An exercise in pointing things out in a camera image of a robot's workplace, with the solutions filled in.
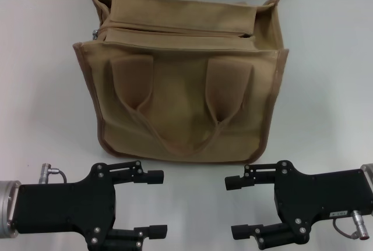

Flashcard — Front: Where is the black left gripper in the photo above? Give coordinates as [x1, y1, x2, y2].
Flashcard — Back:
[10, 160, 165, 248]

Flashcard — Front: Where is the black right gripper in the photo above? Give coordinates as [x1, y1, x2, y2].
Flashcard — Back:
[224, 160, 373, 249]

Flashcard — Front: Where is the khaki canvas food bag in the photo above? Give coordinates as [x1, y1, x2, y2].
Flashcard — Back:
[72, 0, 291, 165]

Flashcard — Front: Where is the left gripper cable with plug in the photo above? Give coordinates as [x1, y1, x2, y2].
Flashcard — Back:
[37, 162, 69, 185]

